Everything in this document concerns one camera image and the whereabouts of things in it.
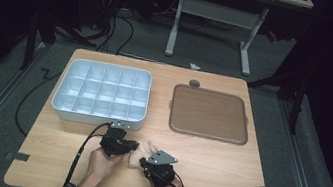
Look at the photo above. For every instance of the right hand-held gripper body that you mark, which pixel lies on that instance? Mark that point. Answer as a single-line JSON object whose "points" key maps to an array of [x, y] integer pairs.
{"points": [[158, 171]]}

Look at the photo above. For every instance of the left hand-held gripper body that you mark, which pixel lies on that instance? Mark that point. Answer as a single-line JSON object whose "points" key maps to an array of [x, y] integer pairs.
{"points": [[114, 142]]}

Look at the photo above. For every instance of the white compartment storage box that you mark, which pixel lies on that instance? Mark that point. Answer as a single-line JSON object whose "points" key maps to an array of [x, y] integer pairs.
{"points": [[101, 95]]}

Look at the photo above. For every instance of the person's left hand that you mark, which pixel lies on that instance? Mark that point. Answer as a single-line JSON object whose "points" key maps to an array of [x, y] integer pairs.
{"points": [[104, 164]]}

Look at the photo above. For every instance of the brown wooden tray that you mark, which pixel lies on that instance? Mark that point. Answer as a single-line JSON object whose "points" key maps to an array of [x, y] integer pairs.
{"points": [[210, 114]]}

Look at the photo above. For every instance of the dark round table grommet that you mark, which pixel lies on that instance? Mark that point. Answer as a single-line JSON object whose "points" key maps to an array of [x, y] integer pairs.
{"points": [[194, 84]]}

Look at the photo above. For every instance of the white crumpled paper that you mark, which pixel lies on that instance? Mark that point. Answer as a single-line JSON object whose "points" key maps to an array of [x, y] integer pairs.
{"points": [[194, 66]]}

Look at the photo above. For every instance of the black metal stand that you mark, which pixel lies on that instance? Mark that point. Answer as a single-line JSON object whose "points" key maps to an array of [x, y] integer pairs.
{"points": [[31, 41], [296, 104]]}

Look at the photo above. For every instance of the white-legged wooden desk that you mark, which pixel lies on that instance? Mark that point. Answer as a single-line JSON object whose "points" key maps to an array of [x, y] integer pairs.
{"points": [[221, 12]]}

